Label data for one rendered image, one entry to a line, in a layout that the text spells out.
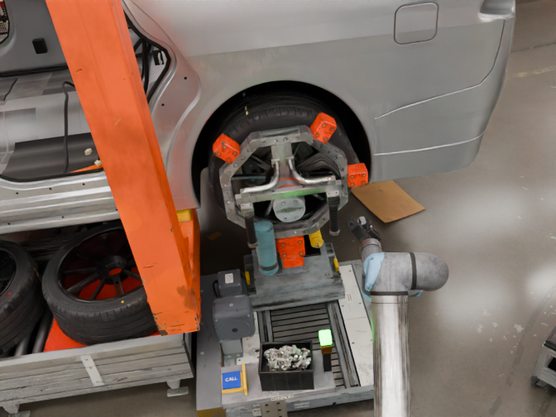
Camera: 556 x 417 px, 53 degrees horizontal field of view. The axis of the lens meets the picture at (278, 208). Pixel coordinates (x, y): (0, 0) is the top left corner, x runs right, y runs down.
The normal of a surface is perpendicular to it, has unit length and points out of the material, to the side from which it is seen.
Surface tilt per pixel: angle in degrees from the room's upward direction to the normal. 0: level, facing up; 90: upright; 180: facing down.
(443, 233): 0
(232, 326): 90
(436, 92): 90
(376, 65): 90
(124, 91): 90
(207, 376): 0
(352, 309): 0
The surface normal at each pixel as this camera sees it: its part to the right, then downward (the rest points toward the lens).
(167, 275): 0.11, 0.61
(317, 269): -0.09, -0.78
